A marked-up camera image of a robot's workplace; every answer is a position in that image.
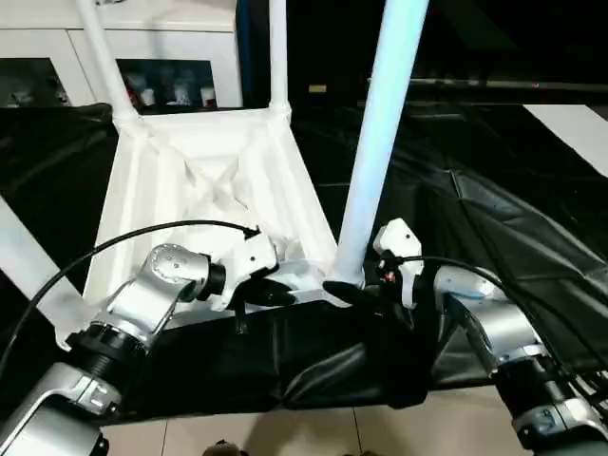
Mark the white plastic table top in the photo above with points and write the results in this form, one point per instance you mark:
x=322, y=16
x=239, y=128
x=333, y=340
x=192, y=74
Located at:
x=214, y=142

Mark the white plastic table leg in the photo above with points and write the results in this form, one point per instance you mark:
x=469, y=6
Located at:
x=28, y=256
x=278, y=52
x=380, y=119
x=100, y=57

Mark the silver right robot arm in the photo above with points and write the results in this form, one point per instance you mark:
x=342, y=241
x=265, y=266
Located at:
x=499, y=323

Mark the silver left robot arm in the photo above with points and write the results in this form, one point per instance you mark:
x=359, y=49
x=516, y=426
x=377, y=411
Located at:
x=157, y=285

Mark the black mat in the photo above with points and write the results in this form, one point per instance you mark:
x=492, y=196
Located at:
x=499, y=214

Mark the silver metal bar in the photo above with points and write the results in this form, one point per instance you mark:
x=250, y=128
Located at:
x=499, y=83

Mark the red fire extinguisher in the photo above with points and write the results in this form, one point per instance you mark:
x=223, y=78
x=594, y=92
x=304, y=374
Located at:
x=130, y=90

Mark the white flat board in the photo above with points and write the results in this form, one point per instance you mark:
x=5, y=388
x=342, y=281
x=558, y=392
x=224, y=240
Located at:
x=575, y=133

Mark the black case with yellow label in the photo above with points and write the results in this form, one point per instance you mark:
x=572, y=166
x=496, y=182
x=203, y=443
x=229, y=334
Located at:
x=323, y=47

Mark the white cabinet with windows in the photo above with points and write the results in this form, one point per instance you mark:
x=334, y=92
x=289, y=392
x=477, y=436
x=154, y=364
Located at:
x=190, y=43

